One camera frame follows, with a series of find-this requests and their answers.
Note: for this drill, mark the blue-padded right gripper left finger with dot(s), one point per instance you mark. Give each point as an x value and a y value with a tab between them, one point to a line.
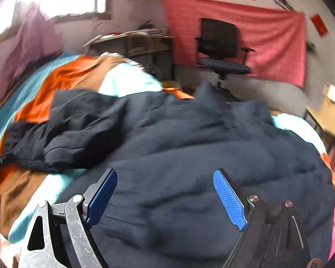
97	197

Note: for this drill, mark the pink curtain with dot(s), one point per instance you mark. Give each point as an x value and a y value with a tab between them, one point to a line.
36	38

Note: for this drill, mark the red paper wall decoration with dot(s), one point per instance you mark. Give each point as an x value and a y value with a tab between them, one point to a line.
319	25

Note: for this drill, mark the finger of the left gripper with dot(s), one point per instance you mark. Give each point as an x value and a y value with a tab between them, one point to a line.
6	160

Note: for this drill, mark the multicolour striped bed blanket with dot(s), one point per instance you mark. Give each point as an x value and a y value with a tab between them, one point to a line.
58	94

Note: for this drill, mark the wooden chair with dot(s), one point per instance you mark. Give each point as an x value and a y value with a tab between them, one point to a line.
323	117

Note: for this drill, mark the yellow green plastic bin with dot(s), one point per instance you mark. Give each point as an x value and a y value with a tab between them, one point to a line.
171	84

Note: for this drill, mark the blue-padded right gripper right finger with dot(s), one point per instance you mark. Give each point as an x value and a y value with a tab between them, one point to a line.
233	199

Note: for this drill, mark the wooden desk with shelves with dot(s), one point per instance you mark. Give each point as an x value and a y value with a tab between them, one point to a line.
150	48

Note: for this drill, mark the red checked wall cloth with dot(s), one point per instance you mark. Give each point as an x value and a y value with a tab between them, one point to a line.
277	36

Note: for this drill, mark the dark navy puffer jacket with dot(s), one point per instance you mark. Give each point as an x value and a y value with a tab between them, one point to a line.
170	156

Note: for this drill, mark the black office chair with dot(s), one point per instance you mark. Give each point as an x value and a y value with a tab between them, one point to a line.
219	50

